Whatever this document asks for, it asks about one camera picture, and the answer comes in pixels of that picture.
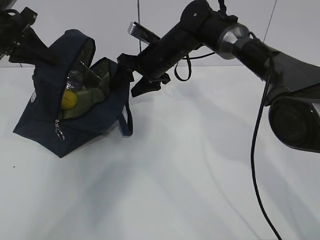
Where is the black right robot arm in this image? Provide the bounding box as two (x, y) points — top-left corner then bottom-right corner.
(117, 0), (320, 153)

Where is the dark navy lunch bag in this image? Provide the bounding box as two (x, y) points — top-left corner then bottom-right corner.
(13, 29), (134, 158)

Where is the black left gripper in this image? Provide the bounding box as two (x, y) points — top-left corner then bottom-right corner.
(4, 7), (60, 66)

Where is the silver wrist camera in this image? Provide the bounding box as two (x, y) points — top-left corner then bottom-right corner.
(127, 21), (161, 45)

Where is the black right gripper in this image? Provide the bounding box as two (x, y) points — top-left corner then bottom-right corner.
(109, 46), (171, 98)

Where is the yellow lemon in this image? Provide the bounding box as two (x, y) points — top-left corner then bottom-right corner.
(61, 89), (77, 110)

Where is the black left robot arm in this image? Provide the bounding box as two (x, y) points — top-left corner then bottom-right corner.
(0, 6), (161, 103)

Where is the glass container green lid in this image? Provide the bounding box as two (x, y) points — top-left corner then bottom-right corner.
(59, 88), (105, 120)

